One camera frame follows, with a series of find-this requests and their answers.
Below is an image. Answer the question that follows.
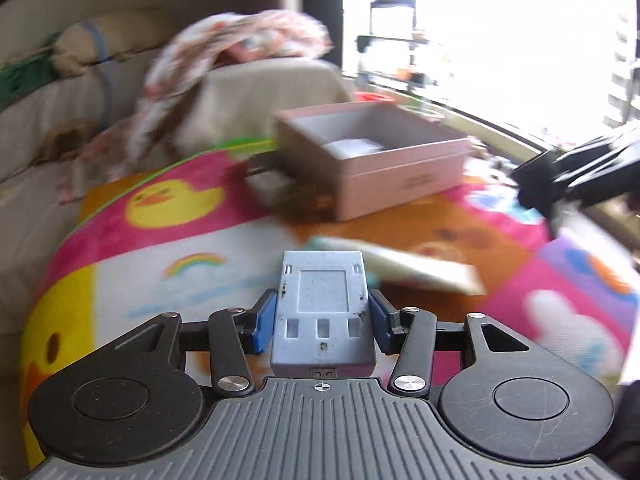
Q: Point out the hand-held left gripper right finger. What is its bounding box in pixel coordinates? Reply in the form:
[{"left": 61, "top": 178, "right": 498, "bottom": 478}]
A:
[{"left": 368, "top": 291, "right": 531, "bottom": 396}]

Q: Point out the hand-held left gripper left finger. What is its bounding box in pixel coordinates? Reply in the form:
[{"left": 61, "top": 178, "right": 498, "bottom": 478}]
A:
[{"left": 117, "top": 289, "right": 278, "bottom": 396}]

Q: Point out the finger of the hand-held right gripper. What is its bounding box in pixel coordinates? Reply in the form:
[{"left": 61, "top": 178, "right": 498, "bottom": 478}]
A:
[{"left": 510, "top": 151, "right": 572, "bottom": 212}]

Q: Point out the grey-blue battery pack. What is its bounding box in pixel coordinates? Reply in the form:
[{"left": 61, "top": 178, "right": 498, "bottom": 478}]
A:
[{"left": 270, "top": 251, "right": 378, "bottom": 377}]

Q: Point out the pink cardboard box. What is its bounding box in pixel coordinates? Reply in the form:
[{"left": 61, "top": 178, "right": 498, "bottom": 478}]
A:
[{"left": 274, "top": 101, "right": 473, "bottom": 222}]

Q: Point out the flat white teal packet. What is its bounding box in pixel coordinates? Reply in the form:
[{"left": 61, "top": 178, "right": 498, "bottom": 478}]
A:
[{"left": 307, "top": 235, "right": 486, "bottom": 295}]

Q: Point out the colourful cartoon printed blanket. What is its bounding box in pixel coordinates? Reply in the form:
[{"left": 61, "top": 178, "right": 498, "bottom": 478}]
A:
[{"left": 20, "top": 137, "right": 640, "bottom": 467}]

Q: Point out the beige covered sofa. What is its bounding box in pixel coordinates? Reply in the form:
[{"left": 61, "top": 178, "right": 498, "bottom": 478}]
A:
[{"left": 0, "top": 7, "right": 352, "bottom": 376}]

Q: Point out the metal balcony rack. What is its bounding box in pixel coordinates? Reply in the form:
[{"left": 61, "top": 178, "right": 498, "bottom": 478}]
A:
[{"left": 356, "top": 0, "right": 441, "bottom": 106}]

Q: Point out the floral pink white cloth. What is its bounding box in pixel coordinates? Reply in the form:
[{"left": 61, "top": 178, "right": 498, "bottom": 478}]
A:
[{"left": 57, "top": 10, "right": 333, "bottom": 203}]

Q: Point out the blue ribbon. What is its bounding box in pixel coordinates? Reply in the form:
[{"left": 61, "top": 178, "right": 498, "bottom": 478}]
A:
[{"left": 81, "top": 20, "right": 115, "bottom": 131}]

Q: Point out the beige pillow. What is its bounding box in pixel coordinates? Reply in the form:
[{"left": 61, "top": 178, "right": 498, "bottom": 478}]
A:
[{"left": 50, "top": 10, "right": 176, "bottom": 78}]

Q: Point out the green cloth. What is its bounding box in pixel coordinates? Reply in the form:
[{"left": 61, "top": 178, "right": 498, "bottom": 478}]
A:
[{"left": 0, "top": 50, "right": 57, "bottom": 111}]

